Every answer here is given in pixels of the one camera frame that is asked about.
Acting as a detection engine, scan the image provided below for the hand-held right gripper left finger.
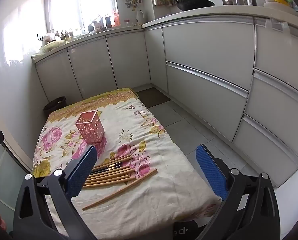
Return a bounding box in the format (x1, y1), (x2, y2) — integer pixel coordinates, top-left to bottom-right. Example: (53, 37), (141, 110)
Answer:
(12, 145), (98, 240)

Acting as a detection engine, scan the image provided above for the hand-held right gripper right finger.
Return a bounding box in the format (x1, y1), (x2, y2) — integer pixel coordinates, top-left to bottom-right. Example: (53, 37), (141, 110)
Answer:
(195, 144), (281, 240)

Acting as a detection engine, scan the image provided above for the pile of wooden chopsticks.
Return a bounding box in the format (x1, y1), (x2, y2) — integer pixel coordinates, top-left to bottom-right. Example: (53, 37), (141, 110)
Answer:
(82, 154), (158, 211)

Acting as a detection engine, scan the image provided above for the pink perforated utensil holder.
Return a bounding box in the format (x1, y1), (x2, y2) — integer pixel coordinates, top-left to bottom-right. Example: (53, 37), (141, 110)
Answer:
(74, 109), (105, 143)

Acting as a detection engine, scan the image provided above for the floral printed cloth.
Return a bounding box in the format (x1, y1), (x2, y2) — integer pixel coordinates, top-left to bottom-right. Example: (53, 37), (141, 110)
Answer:
(32, 87), (223, 240)

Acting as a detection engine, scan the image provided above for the black fabric item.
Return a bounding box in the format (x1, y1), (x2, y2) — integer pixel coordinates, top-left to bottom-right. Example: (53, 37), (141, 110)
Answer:
(173, 220), (202, 240)

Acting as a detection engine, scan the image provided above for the black waste bin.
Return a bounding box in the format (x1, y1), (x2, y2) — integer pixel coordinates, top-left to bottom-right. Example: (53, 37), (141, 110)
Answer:
(43, 96), (67, 117)

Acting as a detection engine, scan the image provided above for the brown floor mat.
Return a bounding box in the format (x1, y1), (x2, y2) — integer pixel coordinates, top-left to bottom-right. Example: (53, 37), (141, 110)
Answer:
(136, 87), (171, 108)

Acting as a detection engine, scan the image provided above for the white kitchen cabinet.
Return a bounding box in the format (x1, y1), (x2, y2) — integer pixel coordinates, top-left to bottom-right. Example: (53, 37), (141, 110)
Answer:
(34, 27), (163, 103)

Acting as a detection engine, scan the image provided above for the pale green basin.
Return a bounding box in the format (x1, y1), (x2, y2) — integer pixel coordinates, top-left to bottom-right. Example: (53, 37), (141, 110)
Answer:
(39, 41), (62, 53)

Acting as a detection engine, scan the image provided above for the row of condiment bottles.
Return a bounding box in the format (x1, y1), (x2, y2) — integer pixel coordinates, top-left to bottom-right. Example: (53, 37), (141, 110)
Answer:
(88, 15), (113, 33)

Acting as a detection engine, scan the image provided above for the red bottle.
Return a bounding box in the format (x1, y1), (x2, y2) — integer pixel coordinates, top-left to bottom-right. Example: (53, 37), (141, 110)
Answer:
(112, 11), (121, 27)

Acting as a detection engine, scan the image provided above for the white plastic hook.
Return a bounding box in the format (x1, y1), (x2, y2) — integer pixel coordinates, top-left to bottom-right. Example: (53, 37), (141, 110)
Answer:
(265, 19), (289, 32)

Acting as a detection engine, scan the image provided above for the white kitchen countertop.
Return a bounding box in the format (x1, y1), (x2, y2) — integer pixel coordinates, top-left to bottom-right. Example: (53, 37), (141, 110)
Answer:
(31, 4), (298, 62)

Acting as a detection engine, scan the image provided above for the kitchen window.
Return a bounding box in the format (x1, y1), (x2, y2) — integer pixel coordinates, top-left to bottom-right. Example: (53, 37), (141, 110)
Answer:
(48, 0), (119, 34)

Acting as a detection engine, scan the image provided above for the white plastic bottle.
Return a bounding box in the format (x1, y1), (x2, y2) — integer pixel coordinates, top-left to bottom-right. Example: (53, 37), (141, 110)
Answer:
(136, 10), (145, 26)

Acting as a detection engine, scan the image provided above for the black wok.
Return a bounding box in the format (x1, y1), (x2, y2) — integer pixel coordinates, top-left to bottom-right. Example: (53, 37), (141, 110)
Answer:
(176, 0), (215, 12)

